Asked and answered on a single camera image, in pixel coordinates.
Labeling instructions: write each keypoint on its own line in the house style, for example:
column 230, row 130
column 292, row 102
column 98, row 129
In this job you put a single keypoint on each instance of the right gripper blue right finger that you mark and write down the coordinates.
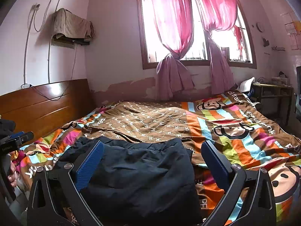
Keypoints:
column 259, row 205

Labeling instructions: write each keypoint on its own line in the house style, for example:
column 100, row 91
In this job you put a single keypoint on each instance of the small wooden side table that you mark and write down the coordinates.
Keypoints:
column 276, row 101

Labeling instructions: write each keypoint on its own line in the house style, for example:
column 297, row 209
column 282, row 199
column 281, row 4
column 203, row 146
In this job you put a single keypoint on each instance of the pink curtain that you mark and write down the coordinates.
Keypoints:
column 218, row 17
column 173, row 20

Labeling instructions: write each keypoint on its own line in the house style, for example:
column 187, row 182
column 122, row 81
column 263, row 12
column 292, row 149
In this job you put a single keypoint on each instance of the pink curtain right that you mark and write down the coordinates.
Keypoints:
column 218, row 17

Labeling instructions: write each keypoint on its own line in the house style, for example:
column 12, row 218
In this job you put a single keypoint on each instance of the brown wooden headboard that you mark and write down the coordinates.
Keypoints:
column 45, row 108

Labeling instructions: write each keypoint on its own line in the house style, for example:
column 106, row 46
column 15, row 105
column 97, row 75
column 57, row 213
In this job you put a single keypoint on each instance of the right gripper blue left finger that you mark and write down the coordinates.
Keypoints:
column 56, row 189

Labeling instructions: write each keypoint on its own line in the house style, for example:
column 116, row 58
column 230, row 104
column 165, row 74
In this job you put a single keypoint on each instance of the dark navy padded jacket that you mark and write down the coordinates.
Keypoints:
column 143, row 184

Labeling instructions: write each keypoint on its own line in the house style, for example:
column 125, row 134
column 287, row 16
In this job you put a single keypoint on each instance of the colourful cartoon bed cover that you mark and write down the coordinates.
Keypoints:
column 229, row 121

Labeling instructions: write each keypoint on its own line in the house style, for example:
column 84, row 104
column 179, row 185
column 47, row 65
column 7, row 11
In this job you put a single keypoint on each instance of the pink curtain left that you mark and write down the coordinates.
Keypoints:
column 173, row 20

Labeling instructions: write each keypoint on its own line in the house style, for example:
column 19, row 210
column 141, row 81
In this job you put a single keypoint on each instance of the person's left hand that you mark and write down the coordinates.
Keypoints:
column 12, row 175

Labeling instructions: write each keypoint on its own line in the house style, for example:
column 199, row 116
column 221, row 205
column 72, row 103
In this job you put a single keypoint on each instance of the white pillow by window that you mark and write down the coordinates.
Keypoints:
column 245, row 86

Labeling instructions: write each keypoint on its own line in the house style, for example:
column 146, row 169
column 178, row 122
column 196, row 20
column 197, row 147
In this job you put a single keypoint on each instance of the beige cloth on wall shelf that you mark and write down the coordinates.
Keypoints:
column 72, row 26

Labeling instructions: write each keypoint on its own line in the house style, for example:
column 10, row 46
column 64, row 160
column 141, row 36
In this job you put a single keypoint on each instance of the window with brown frame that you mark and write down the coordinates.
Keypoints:
column 239, row 49

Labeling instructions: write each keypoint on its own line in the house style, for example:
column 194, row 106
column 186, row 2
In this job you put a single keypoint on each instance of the black office chair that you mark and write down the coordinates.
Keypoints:
column 298, row 95

